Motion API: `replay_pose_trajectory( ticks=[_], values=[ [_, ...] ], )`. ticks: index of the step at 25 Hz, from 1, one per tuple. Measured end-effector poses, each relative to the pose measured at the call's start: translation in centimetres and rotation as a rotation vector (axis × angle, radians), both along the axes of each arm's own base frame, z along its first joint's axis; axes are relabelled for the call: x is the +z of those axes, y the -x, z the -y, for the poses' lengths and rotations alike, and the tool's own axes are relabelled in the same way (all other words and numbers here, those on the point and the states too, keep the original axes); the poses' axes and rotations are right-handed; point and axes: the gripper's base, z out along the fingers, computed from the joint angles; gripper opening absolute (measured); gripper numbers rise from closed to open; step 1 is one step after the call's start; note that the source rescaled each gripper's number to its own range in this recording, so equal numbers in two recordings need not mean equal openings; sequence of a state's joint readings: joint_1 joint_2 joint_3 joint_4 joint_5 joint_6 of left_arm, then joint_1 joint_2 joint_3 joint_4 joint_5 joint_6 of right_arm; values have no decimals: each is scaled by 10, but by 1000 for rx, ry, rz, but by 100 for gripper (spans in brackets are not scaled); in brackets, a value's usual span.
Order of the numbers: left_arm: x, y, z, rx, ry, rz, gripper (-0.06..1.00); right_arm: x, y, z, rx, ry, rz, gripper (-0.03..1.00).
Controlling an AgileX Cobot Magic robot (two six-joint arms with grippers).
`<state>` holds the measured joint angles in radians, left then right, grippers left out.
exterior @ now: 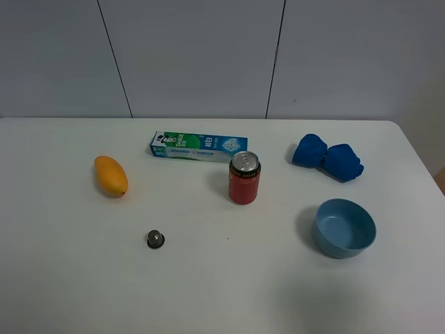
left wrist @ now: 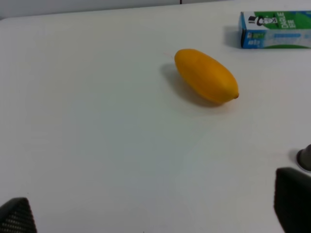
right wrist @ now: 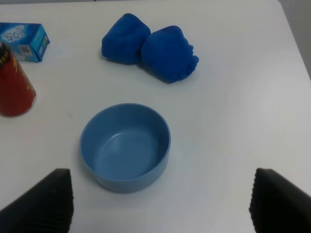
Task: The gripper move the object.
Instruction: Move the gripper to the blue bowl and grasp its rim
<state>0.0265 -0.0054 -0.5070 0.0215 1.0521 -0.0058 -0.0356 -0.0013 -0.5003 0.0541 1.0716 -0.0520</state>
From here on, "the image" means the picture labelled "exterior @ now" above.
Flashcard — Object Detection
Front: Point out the green blue toothpaste box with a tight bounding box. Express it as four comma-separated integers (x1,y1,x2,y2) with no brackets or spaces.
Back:
149,131,248,163

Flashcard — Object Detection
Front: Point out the red soda can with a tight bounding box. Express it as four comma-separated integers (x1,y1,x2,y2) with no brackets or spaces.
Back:
229,151,261,205

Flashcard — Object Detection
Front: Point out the small grey metal cap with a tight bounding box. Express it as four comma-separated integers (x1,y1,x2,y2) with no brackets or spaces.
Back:
147,230,165,249

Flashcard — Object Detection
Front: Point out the blue crumpled cloth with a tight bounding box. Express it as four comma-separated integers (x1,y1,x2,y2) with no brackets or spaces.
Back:
291,134,364,182

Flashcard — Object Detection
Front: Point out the orange mango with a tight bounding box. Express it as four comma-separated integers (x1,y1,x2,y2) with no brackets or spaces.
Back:
94,156,129,197

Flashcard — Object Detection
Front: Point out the blue plastic bowl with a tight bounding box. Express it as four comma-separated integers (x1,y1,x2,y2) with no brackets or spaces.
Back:
312,198,377,259

